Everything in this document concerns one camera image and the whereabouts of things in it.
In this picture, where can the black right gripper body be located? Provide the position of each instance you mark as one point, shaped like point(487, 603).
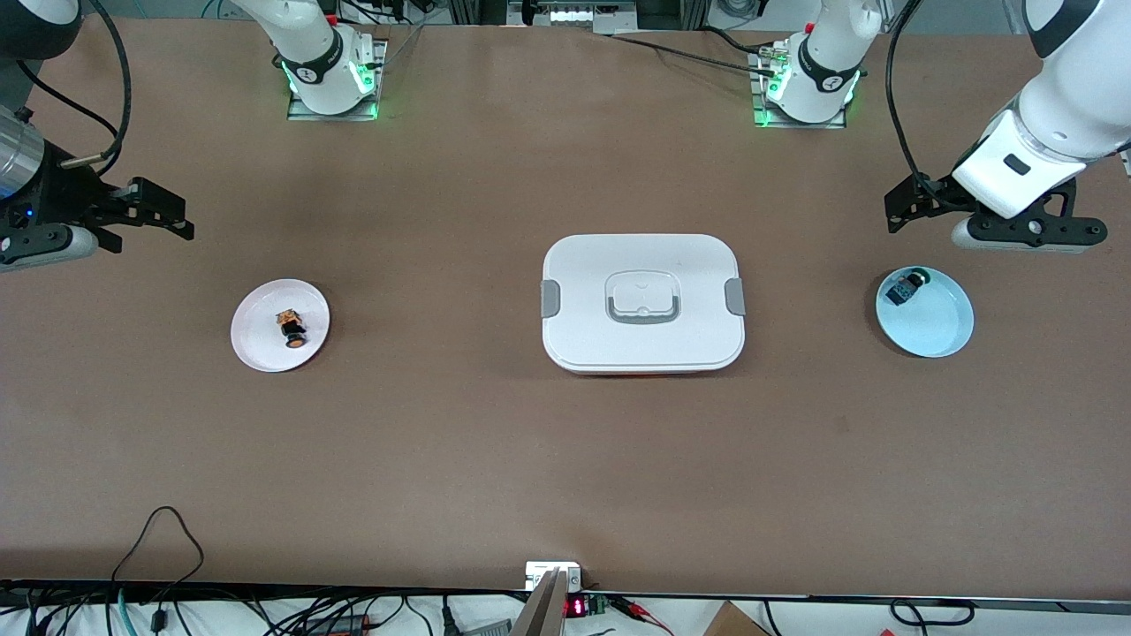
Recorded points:
point(72, 193)

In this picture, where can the pink round plate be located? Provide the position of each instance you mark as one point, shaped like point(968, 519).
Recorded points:
point(261, 340)

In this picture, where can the grey aluminium bar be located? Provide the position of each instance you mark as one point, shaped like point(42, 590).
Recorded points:
point(543, 609)

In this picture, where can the white bracket block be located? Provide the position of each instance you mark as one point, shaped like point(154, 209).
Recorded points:
point(552, 570)

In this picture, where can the green push button switch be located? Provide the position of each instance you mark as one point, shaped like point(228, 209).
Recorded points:
point(901, 290)

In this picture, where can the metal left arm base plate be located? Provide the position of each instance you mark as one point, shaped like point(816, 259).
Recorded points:
point(795, 124)

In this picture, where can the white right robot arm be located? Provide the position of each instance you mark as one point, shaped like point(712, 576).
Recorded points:
point(309, 44)

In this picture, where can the red LED display board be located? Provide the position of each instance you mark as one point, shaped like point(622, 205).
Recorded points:
point(576, 607)

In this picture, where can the light blue round plate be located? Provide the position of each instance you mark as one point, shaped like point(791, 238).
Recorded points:
point(932, 322)

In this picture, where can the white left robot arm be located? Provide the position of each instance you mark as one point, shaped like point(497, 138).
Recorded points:
point(1078, 97)

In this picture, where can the black power adapter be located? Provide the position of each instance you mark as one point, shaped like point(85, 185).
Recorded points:
point(340, 624)

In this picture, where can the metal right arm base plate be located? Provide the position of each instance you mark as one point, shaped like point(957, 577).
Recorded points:
point(305, 115)

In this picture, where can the aluminium frame with white strip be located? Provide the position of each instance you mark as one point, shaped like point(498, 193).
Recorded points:
point(574, 16)

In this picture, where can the red clip leads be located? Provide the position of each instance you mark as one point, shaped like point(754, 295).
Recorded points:
point(645, 614)

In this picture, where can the orange push button switch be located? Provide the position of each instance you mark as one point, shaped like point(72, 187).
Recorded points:
point(292, 331)

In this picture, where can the brown cardboard piece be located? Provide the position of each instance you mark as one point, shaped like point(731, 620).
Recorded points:
point(733, 621)

